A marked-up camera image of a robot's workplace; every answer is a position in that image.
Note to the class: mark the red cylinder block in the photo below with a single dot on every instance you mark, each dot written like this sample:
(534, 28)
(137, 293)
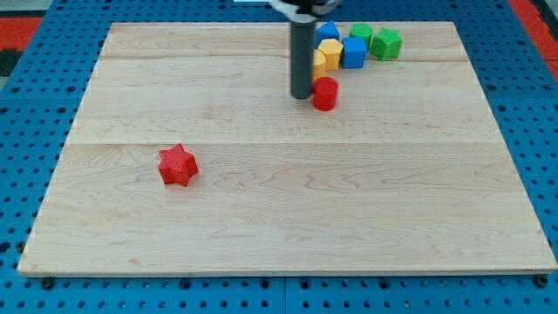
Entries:
(325, 91)

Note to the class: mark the red star block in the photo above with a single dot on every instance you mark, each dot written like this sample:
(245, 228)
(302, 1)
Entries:
(177, 165)

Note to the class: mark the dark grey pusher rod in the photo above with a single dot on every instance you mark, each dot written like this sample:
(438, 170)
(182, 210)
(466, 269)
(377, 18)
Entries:
(302, 39)

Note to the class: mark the blue triangle block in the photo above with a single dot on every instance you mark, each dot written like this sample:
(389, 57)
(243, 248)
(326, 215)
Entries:
(328, 30)

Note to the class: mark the yellow rounded block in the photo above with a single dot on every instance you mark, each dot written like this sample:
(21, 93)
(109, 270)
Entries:
(319, 64)

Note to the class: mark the yellow hexagon block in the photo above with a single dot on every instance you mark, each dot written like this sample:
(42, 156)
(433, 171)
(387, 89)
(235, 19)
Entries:
(332, 50)

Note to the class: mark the light wooden board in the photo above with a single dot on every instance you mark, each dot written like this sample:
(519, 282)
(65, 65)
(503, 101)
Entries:
(407, 176)

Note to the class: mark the green cylinder block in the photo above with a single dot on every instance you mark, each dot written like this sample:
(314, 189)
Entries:
(364, 31)

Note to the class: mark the green star block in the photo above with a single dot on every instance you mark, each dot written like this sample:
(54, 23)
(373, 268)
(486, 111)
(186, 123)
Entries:
(386, 44)

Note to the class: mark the blue cube block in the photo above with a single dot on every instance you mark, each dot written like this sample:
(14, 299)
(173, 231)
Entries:
(354, 53)

